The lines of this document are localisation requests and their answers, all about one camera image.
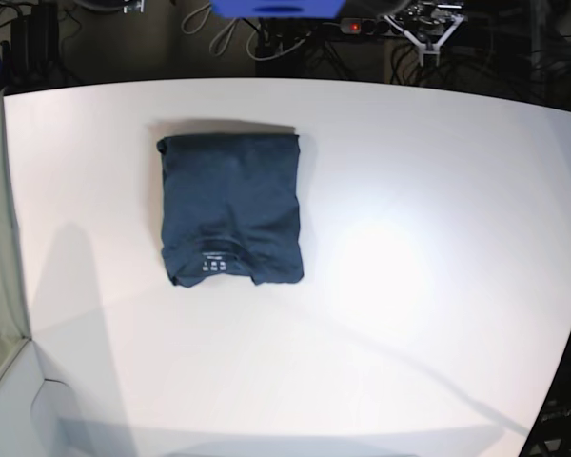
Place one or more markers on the dark blue t-shirt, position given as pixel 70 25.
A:
pixel 230 207

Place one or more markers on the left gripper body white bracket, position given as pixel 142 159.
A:
pixel 427 25

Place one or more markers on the blue plastic bin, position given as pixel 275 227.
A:
pixel 277 8

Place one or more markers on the black power strip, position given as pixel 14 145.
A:
pixel 364 26

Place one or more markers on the black computer tower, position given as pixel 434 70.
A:
pixel 34 45

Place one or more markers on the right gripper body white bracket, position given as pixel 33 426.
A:
pixel 131 6

